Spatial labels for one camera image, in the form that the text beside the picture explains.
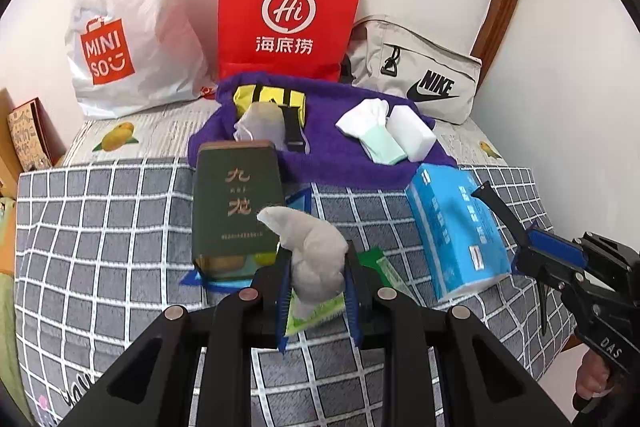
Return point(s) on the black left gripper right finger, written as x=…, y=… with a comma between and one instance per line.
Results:
x=440, y=367

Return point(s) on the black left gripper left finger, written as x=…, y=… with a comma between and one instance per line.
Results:
x=193, y=367

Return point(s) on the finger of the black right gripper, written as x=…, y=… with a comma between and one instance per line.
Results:
x=485, y=193
x=545, y=255

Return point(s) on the white sponge block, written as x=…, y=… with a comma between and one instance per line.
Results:
x=410, y=132

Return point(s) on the white cloth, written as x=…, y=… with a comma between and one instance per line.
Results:
x=318, y=252

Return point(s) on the yellow adidas mini bag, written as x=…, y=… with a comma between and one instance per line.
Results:
x=293, y=106

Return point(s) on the green wet wipes pack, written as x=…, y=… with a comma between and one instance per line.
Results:
x=302, y=316

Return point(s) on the translucent plastic bag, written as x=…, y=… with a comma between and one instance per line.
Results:
x=261, y=121

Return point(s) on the person's right hand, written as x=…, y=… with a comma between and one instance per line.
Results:
x=592, y=376

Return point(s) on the blue tissue pack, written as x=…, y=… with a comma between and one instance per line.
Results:
x=463, y=248

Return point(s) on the green narrow sachet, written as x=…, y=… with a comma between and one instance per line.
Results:
x=381, y=273

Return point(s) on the grey checked blanket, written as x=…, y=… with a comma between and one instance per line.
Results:
x=102, y=248

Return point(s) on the purple towel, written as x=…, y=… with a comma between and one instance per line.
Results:
x=333, y=159

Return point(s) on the beige Nike pouch bag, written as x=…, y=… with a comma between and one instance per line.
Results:
x=391, y=58

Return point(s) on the dark green tea tin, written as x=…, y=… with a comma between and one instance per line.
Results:
x=233, y=181

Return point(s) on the patterned gift box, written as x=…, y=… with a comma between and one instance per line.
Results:
x=28, y=137

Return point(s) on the red Haidilao paper bag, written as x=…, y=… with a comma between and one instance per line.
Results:
x=300, y=38

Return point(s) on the white Miniso plastic bag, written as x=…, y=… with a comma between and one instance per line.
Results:
x=126, y=56

